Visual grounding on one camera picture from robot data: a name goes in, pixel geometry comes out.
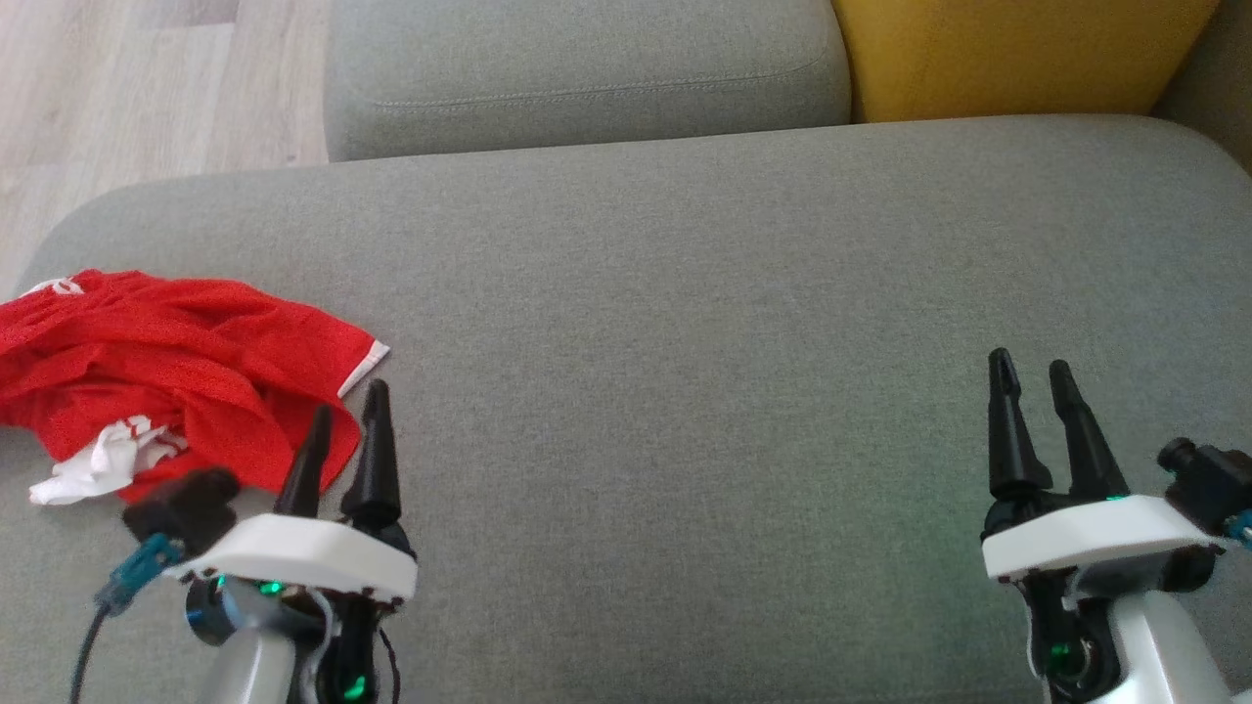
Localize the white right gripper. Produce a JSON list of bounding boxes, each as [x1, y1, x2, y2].
[[981, 347, 1224, 583]]

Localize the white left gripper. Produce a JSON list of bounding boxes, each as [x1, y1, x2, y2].
[[176, 379, 419, 600]]

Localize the red shirt with white sleeves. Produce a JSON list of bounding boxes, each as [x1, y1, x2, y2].
[[0, 269, 390, 505]]

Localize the red shorts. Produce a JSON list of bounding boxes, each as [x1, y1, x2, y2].
[[0, 342, 197, 506]]

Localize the large grey sofa chaise seat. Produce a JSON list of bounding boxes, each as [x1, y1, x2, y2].
[[0, 115, 1252, 704]]

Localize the grey sofa side rest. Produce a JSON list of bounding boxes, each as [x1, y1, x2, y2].
[[1152, 0, 1252, 177]]

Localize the yellow sofa back cushion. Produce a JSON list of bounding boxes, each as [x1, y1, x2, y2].
[[831, 0, 1224, 124]]

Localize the grey sofa seat cushion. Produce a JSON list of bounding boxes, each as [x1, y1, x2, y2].
[[323, 0, 852, 163]]

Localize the thin black cable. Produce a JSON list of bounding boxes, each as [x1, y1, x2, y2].
[[377, 626, 402, 704]]

